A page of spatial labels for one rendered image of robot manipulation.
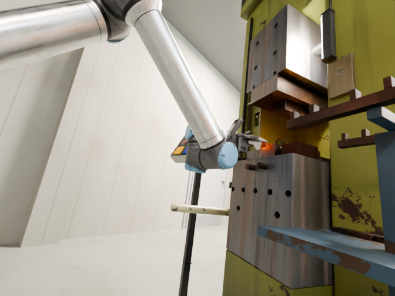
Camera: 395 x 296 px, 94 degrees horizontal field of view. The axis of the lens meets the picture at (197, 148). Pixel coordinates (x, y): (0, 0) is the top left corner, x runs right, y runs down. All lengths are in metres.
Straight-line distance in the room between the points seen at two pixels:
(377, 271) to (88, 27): 0.77
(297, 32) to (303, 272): 1.10
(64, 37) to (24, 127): 2.01
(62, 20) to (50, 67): 2.16
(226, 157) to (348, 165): 0.48
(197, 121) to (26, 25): 0.47
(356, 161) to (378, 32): 0.49
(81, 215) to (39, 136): 1.02
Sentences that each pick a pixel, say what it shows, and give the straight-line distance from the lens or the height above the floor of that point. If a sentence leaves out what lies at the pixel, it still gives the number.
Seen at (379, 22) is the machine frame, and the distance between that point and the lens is 1.08.
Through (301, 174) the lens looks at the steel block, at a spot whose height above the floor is 0.84.
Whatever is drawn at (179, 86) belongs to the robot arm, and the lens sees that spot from 0.57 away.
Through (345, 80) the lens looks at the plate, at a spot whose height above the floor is 1.24.
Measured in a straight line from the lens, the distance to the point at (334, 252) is 0.37.
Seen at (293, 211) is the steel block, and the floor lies 0.71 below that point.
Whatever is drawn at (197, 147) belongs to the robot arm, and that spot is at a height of 0.90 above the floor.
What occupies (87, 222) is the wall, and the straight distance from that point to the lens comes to 2.81.
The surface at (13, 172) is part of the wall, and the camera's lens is 2.57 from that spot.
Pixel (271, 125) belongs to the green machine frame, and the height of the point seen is 1.22.
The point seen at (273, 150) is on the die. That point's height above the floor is 0.96.
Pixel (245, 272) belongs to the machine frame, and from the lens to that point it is 0.95.
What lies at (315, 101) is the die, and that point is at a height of 1.30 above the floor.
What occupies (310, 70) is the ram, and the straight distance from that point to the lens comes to 1.21.
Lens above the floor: 0.73
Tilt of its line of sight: 13 degrees up
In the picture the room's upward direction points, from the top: 8 degrees clockwise
